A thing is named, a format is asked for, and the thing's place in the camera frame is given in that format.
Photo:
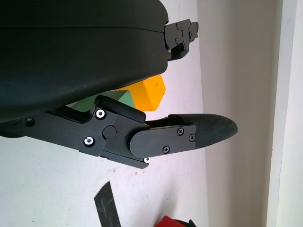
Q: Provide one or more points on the yellow cube block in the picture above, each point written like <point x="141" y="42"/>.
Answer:
<point x="149" y="94"/>

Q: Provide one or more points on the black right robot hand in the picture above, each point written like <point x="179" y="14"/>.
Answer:
<point x="190" y="223"/>

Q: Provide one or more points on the red cube block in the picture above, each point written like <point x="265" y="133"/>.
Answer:
<point x="169" y="222"/>

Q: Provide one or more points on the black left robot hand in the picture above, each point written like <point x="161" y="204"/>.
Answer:
<point x="71" y="59"/>

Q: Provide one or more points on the black tape strip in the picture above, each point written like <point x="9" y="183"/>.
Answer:
<point x="107" y="205"/>

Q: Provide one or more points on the green cube block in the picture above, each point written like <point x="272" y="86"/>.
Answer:
<point x="124" y="99"/>

